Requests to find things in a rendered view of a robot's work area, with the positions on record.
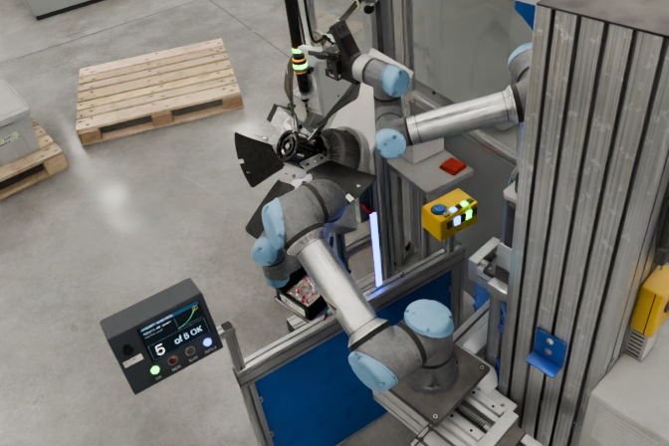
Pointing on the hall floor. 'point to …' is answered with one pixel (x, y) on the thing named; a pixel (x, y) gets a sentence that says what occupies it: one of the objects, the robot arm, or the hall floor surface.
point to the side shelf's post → (422, 229)
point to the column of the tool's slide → (395, 61)
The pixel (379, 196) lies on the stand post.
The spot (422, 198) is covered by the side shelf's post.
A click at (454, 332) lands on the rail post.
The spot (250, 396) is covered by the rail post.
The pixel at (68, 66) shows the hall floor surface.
